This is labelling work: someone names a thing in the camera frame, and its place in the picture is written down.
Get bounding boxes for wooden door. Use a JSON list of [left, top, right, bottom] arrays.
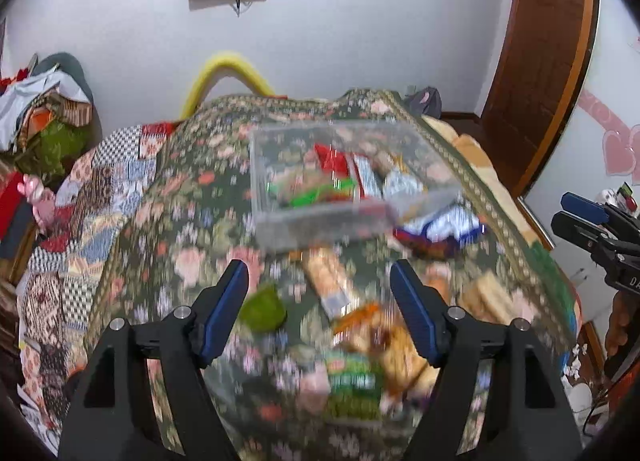
[[479, 0, 601, 199]]

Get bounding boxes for person's right hand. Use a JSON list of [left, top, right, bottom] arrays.
[[604, 290, 640, 378]]

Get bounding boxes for floral blanket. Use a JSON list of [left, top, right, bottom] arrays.
[[84, 88, 577, 461]]

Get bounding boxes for pink heart wall stickers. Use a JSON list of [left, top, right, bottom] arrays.
[[577, 88, 640, 176]]

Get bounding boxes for small colourful ornament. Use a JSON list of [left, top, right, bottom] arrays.
[[599, 182, 640, 218]]

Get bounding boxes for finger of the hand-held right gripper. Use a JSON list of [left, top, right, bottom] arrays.
[[550, 211, 621, 254], [560, 192, 640, 228]]

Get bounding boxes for brown biscuit packet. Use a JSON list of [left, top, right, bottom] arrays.
[[367, 323, 438, 399]]

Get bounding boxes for long cracker packet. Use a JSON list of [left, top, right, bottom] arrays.
[[300, 247, 366, 322]]

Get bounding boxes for pink plush toy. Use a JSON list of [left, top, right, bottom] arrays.
[[17, 175, 57, 234]]

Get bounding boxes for clear plastic container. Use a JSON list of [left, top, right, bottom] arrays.
[[248, 120, 462, 248]]

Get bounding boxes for orange snack packet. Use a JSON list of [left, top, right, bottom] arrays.
[[331, 302, 383, 342]]

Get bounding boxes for beige biscuit packet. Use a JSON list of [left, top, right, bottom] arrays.
[[457, 271, 521, 324]]

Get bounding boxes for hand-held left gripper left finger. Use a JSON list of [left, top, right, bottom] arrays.
[[59, 259, 250, 461]]

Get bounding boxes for patchwork quilt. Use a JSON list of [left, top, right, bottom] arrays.
[[17, 122, 177, 434]]

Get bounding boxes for green label snack packet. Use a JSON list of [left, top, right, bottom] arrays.
[[324, 351, 387, 423]]

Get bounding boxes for dark bag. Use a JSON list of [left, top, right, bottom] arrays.
[[402, 86, 443, 120]]

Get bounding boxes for large blue silver snack packet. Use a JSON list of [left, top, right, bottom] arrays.
[[392, 203, 487, 261]]

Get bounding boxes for small green packet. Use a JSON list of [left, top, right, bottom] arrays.
[[239, 283, 288, 333]]

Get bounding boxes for orange beige blanket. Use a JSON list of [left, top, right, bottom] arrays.
[[425, 115, 553, 249]]

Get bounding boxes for pile of clothes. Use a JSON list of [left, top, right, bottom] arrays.
[[0, 53, 96, 182]]

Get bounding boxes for white blue snack packet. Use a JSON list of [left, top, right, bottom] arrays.
[[352, 153, 383, 199]]

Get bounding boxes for bright green snack packet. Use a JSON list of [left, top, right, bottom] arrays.
[[270, 180, 358, 209]]

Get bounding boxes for red snack packet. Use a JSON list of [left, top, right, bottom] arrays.
[[314, 143, 357, 186]]

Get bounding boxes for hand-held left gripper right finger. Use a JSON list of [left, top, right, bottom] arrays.
[[389, 259, 584, 461]]

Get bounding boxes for yellow foam tube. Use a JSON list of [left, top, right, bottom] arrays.
[[180, 52, 277, 120]]

